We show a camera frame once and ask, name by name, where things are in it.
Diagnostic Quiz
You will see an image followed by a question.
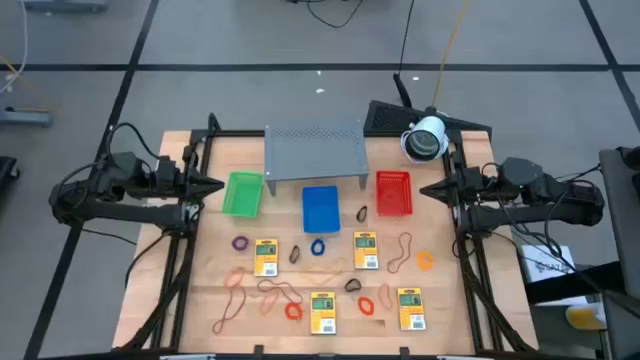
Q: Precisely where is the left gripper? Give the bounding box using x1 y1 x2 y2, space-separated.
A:
153 157 225 202

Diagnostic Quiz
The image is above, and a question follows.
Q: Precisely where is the black hanging cable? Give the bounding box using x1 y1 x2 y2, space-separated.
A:
392 0 416 109

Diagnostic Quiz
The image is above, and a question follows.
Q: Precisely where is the grey perforated metal shelf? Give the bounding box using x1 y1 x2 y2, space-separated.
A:
263 118 370 197

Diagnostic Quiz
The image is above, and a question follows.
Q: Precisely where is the black floor cable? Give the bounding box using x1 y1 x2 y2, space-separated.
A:
287 0 365 30

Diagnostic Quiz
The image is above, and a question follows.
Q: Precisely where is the yellow crayon box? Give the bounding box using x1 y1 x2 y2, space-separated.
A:
397 287 427 332
353 230 380 271
309 291 338 336
253 238 280 278

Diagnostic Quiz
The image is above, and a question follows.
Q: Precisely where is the white cardboard box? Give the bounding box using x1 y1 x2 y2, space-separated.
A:
519 243 590 307

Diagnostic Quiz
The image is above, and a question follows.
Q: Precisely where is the green plastic basket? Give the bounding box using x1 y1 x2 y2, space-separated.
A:
221 171 265 220

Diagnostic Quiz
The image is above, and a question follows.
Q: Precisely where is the black metal beam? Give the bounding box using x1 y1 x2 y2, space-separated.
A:
524 259 640 321

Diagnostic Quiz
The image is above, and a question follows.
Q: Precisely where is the white floor cable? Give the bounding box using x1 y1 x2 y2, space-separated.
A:
0 0 29 96

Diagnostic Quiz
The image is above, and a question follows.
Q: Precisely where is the grey cabinet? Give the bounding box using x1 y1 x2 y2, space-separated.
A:
598 145 640 360

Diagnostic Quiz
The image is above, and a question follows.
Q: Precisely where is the blue plastic basket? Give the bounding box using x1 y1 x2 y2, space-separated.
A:
301 185 342 235

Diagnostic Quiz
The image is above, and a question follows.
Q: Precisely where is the red plastic basket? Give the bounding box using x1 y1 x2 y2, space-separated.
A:
375 170 415 217

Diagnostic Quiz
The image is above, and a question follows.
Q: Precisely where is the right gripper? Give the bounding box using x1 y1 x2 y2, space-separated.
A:
418 167 485 207

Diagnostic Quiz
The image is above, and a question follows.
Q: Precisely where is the yellow hanging cable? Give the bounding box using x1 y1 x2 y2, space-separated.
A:
430 0 471 109

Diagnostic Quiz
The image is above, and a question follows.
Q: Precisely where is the black arm base cable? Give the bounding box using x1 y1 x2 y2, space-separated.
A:
124 232 169 290

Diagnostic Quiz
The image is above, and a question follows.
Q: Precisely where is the orange rubber band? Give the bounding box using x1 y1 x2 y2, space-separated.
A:
223 267 247 289
258 289 281 317
377 282 395 312

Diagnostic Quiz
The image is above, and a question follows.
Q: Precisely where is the grey floor base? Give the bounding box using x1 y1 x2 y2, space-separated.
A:
19 0 109 14
0 107 55 128

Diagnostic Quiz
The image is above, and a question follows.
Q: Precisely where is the yellow container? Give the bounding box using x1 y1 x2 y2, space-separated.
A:
565 303 608 331

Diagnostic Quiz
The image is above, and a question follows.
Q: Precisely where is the orange floor cable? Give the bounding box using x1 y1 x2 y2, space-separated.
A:
0 53 51 114

